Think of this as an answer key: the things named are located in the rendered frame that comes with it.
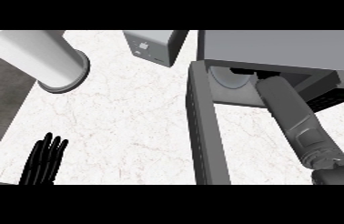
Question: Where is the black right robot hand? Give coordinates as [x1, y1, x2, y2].
[229, 66, 282, 81]

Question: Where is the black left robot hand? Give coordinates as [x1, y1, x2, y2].
[18, 131, 70, 186]

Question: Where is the pale round microwave turntable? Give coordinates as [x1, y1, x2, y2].
[208, 66, 254, 90]

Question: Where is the grey microwave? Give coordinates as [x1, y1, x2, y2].
[195, 29, 344, 114]

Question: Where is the grey box with pale logo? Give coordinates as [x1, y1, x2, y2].
[121, 29, 191, 68]

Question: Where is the white cylinder with grey rim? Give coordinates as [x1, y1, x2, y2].
[0, 29, 93, 95]

